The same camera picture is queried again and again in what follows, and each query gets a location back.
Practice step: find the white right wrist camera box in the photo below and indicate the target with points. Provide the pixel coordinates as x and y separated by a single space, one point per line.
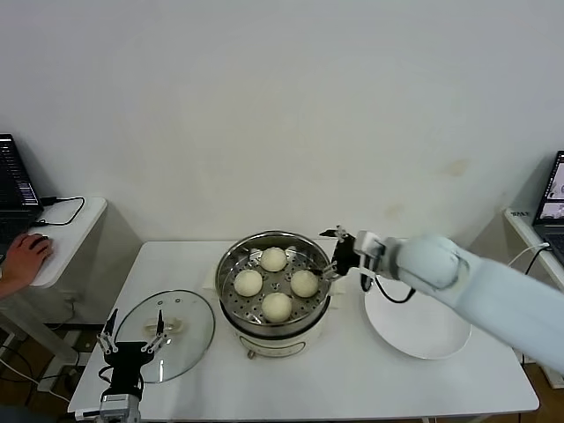
369 247

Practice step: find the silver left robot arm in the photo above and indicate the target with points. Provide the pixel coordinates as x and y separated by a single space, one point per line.
119 410

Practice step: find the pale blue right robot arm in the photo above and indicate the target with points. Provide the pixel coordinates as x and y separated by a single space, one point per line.
462 273

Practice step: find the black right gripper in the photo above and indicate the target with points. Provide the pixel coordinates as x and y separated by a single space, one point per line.
347 257

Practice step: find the white round plate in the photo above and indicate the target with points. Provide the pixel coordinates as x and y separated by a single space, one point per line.
418 335

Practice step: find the grey laptop with image windows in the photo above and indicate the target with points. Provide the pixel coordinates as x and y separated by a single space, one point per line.
551 198

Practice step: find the person's bare forearm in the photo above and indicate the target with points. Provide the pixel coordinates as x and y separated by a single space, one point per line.
5 286

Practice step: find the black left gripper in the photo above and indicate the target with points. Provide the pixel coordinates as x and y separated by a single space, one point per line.
128 361

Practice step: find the white side table with mouse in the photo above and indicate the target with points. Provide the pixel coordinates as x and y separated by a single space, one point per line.
75 238

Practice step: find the white steamed baozi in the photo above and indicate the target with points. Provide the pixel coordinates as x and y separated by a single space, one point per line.
248 283
273 259
304 284
277 307

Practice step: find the cream electric cooker base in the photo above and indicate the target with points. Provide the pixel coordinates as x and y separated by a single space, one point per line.
273 346

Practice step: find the stainless steel steamer basket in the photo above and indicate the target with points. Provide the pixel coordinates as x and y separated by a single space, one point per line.
233 304

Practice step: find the person's bare hand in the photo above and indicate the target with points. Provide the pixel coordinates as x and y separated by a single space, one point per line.
28 260

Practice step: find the black laptop with dark screen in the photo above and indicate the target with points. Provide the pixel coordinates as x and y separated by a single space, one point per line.
13 185

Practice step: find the white side table with label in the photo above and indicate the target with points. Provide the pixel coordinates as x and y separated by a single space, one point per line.
529 238

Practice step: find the white wall socket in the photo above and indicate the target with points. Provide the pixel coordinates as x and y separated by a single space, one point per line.
74 298

